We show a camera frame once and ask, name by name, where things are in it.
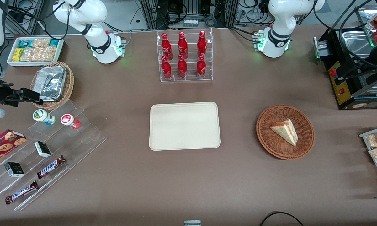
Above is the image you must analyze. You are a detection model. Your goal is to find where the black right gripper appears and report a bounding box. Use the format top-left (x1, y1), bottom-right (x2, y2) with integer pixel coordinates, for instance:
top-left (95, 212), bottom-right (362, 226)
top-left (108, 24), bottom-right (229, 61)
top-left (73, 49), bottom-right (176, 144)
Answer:
top-left (0, 75), bottom-right (43, 106)

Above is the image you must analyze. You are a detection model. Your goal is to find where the green-lid yogurt cup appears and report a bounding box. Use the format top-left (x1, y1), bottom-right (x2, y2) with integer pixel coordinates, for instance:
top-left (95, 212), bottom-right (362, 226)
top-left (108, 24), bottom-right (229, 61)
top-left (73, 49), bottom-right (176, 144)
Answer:
top-left (33, 109), bottom-right (56, 126)

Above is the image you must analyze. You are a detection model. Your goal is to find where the red gum bottle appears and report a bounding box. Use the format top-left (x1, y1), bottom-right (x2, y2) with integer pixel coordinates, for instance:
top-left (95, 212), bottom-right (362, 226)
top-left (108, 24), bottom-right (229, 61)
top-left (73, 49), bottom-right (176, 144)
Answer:
top-left (61, 114), bottom-right (81, 129)

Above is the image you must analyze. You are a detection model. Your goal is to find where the tray of packaged crackers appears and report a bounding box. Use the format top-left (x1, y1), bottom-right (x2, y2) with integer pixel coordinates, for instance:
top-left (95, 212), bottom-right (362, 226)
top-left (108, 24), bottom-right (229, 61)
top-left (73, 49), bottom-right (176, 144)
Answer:
top-left (359, 125), bottom-right (377, 192)

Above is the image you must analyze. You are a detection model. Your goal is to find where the beige plastic tray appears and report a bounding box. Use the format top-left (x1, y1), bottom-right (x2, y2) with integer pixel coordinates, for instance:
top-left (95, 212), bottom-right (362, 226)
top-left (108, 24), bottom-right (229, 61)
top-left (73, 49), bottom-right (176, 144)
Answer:
top-left (149, 102), bottom-right (221, 151)

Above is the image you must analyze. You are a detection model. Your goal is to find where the black machine with yellow panel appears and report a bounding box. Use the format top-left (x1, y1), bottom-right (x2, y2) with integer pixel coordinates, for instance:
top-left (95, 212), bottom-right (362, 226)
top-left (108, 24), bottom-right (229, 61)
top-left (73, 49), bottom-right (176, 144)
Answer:
top-left (313, 6), bottom-right (377, 110)

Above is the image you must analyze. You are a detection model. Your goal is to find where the silver foil container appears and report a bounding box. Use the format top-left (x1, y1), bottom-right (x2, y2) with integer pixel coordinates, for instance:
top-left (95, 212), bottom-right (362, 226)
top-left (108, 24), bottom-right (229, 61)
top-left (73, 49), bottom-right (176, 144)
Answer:
top-left (32, 65), bottom-right (67, 102)

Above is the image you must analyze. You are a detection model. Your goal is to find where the light wicker basket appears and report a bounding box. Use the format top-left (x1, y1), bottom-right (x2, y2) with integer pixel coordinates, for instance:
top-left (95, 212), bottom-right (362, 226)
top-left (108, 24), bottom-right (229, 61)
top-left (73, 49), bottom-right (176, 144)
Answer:
top-left (30, 62), bottom-right (75, 110)

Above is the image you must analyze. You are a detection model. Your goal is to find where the large clear cracker bag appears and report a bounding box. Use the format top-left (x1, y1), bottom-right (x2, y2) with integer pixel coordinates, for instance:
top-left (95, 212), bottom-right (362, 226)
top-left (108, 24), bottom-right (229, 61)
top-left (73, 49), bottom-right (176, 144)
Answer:
top-left (20, 46), bottom-right (56, 62)

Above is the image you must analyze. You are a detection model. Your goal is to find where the white rectangular snack bin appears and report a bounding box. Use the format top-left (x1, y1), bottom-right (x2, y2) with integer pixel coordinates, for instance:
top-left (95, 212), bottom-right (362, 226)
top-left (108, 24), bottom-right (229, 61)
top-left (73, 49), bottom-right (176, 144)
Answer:
top-left (7, 37), bottom-right (65, 67)

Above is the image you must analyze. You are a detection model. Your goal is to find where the small black box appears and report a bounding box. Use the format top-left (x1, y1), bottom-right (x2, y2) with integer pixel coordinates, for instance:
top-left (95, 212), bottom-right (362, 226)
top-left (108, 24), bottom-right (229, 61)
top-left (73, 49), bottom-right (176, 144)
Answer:
top-left (34, 141), bottom-right (52, 158)
top-left (4, 162), bottom-right (25, 178)

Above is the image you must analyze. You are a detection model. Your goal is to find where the small clear cracker bag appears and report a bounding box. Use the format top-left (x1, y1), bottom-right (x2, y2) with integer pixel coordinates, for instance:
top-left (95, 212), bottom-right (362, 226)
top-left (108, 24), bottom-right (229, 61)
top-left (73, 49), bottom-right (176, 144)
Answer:
top-left (32, 38), bottom-right (51, 48)

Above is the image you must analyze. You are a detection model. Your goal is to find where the red cookie box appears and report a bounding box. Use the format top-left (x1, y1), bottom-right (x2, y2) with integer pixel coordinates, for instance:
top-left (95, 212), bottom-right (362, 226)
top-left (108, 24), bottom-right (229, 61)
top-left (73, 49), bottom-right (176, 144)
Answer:
top-left (0, 129), bottom-right (27, 167)

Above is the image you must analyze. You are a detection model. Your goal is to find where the clear acrylic stepped shelf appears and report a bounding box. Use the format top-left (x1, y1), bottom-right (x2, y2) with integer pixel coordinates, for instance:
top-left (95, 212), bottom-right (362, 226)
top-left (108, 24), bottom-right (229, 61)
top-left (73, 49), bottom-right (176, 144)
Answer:
top-left (0, 100), bottom-right (107, 211)

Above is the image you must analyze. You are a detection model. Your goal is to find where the Snickers chocolate bar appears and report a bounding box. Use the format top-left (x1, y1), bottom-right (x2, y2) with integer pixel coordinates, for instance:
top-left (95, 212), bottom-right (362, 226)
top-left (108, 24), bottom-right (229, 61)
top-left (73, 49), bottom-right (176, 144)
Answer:
top-left (37, 155), bottom-right (66, 179)
top-left (5, 181), bottom-right (39, 205)

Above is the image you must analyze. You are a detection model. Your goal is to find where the wrapped triangle sandwich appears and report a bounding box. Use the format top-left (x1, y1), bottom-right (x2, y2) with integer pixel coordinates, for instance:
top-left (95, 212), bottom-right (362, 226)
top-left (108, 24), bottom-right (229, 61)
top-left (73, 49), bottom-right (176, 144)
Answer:
top-left (270, 118), bottom-right (298, 146)

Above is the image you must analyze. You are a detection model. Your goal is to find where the round brown wicker basket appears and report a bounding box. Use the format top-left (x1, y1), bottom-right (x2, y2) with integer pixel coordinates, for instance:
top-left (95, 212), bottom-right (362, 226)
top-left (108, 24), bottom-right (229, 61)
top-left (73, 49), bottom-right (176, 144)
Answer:
top-left (256, 105), bottom-right (315, 160)

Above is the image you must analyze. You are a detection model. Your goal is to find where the red cola bottle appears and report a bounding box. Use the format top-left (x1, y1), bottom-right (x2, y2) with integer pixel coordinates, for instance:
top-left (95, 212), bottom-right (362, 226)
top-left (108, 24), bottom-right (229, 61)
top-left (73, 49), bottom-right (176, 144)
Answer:
top-left (197, 30), bottom-right (207, 57)
top-left (177, 55), bottom-right (187, 78)
top-left (178, 31), bottom-right (188, 59)
top-left (161, 56), bottom-right (172, 80)
top-left (196, 55), bottom-right (206, 79)
top-left (161, 33), bottom-right (173, 60)

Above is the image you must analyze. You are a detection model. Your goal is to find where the clear acrylic bottle rack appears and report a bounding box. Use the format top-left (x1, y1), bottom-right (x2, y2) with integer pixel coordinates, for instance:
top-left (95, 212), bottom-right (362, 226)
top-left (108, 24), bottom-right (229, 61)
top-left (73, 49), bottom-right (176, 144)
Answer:
top-left (157, 28), bottom-right (213, 83)

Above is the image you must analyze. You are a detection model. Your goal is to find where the aluminium frame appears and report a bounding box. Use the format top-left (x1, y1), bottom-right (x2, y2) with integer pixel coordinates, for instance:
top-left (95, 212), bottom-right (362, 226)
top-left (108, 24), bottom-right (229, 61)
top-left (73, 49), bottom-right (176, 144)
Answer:
top-left (138, 0), bottom-right (239, 30)
top-left (5, 0), bottom-right (46, 36)

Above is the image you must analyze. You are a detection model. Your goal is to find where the black cable loop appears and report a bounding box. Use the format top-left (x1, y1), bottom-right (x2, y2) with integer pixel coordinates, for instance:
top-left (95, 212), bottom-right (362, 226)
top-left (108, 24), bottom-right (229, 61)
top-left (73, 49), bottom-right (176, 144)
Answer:
top-left (259, 212), bottom-right (305, 226)

